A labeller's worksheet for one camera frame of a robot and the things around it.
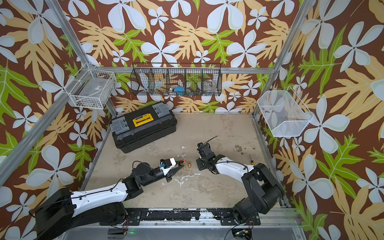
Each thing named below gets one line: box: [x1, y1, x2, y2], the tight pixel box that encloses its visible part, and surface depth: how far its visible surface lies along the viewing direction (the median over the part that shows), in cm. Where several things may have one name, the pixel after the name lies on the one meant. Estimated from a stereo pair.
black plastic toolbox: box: [109, 101, 178, 154], surface depth 95 cm
